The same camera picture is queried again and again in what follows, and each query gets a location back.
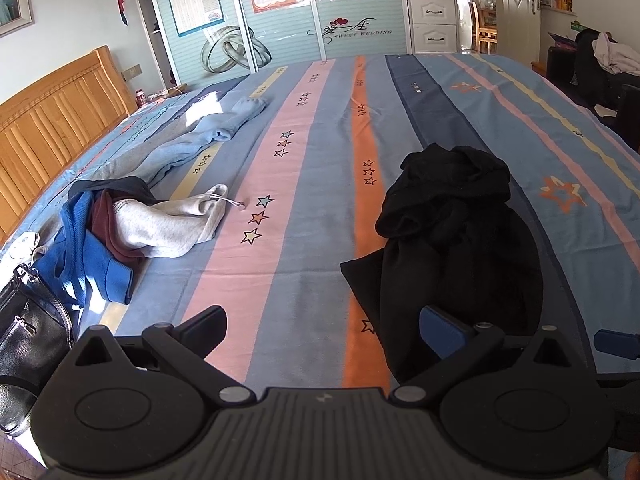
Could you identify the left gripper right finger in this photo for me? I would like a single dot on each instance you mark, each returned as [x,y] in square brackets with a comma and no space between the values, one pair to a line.
[459,347]

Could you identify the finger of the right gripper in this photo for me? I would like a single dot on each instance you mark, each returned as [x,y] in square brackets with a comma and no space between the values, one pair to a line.
[623,345]

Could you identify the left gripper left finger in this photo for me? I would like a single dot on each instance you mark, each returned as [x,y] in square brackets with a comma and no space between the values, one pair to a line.
[181,351]

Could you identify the black trousers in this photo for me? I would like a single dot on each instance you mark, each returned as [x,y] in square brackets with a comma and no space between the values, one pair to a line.
[452,244]

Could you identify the white clothes on chair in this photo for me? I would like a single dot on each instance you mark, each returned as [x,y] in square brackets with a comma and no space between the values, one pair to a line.
[615,58]

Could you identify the blue garment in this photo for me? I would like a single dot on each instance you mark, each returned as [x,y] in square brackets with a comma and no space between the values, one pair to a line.
[77,263]

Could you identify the black leather handbag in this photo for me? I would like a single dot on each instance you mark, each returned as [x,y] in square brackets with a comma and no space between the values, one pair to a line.
[36,334]

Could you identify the maroon garment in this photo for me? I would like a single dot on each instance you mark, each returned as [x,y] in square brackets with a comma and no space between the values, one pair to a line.
[103,227]

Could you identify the dark navy garment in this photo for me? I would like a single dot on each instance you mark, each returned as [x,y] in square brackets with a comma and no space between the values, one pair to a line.
[126,187]

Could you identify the striped star bedsheet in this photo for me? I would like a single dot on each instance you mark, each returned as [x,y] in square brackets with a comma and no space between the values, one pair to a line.
[306,181]

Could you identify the light blue sweatpants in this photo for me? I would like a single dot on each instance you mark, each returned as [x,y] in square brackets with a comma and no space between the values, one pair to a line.
[181,140]

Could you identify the wooden headboard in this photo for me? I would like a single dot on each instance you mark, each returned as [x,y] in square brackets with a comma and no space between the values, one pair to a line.
[46,127]

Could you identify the wooden chair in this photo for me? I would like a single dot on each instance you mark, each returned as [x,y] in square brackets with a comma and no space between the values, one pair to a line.
[484,28]

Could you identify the white drawer cabinet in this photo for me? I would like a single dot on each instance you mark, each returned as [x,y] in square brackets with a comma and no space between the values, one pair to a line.
[434,26]

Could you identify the teal sliding wardrobe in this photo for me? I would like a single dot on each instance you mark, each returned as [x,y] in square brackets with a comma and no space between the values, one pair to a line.
[214,40]

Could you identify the white room door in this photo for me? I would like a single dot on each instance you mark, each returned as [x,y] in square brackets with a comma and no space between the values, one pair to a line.
[519,30]

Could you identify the grey sweatpants with drawstring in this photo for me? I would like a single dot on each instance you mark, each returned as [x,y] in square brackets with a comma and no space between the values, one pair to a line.
[171,229]

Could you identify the framed wall picture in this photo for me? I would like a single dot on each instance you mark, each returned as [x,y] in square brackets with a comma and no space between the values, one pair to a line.
[15,14]

